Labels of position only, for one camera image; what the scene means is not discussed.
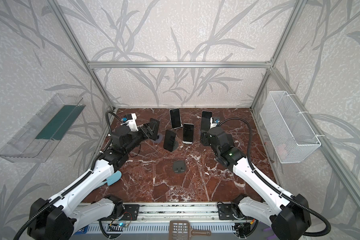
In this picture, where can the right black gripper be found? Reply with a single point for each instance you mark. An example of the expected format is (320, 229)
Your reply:
(207, 137)

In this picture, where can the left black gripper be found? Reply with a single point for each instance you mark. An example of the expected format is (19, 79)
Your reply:
(145, 130)

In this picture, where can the black phone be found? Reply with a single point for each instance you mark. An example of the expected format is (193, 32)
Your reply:
(154, 126)
(169, 141)

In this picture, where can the purple-edged phone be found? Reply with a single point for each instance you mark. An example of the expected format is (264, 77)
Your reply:
(206, 121)

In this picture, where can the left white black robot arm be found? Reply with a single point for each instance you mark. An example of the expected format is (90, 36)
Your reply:
(58, 217)

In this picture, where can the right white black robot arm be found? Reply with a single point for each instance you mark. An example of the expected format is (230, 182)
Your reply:
(290, 217)

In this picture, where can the grey round stand far left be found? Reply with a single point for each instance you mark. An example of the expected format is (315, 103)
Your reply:
(159, 138)

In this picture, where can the teal-edged phone on white stand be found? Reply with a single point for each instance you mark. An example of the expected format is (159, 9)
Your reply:
(188, 133)

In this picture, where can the white-edged phone at back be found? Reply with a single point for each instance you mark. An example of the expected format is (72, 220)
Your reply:
(175, 118)

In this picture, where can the dark grey front stand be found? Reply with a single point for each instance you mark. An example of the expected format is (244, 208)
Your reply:
(179, 167)

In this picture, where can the light blue plastic trowel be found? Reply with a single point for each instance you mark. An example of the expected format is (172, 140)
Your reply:
(113, 178)

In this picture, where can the brown plastic scoop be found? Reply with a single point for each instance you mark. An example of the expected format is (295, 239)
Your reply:
(182, 230)

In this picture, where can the blue black tool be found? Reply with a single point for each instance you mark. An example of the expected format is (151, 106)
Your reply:
(84, 230)

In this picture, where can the purple pink toy rake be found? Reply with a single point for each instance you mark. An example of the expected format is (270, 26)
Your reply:
(269, 232)

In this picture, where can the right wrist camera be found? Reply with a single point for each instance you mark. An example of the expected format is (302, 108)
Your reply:
(214, 121)

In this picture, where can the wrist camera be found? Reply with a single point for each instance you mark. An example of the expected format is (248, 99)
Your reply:
(214, 121)
(130, 121)

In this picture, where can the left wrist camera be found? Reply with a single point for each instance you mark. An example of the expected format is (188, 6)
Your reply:
(130, 121)

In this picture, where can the white wire mesh basket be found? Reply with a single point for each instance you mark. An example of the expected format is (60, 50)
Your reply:
(289, 131)

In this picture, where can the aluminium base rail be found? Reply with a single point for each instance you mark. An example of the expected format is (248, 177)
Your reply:
(154, 218)

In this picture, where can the clear plastic wall bin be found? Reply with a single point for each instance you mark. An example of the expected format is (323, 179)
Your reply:
(36, 141)

